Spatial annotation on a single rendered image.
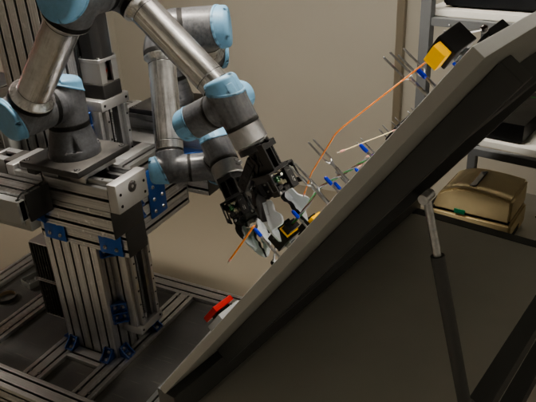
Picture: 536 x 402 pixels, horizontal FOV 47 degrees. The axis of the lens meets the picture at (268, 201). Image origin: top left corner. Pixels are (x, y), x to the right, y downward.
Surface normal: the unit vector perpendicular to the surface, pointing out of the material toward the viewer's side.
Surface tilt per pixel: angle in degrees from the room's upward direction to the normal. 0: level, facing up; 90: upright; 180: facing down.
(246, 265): 0
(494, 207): 90
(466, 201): 90
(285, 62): 90
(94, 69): 90
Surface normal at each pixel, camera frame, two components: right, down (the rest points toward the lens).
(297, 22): -0.46, 0.43
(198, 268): -0.05, -0.89
